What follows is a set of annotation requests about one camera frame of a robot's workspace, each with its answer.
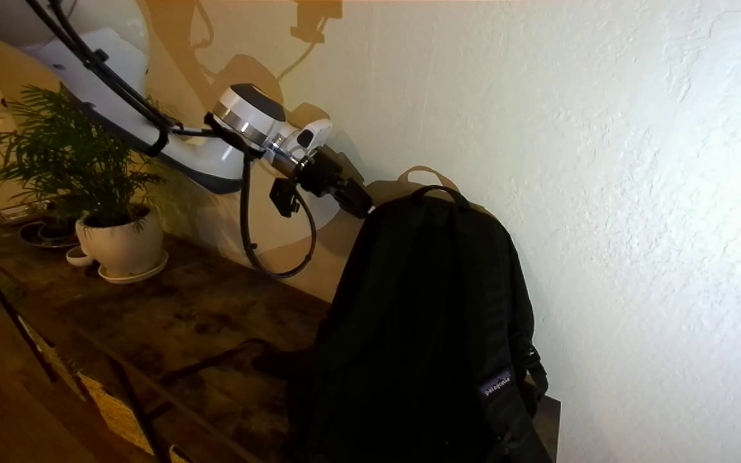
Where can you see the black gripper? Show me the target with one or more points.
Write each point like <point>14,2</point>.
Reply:
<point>325,171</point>

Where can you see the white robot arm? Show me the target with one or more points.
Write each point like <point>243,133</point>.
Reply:
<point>104,54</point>

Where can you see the black backpack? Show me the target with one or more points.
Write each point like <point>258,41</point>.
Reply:
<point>427,347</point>

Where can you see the white plant pot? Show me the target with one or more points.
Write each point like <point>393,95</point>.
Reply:
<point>124,253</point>

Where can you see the green palm plant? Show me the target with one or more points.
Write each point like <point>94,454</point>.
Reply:
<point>64,155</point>

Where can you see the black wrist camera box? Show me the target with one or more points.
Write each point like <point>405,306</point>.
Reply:
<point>283,195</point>

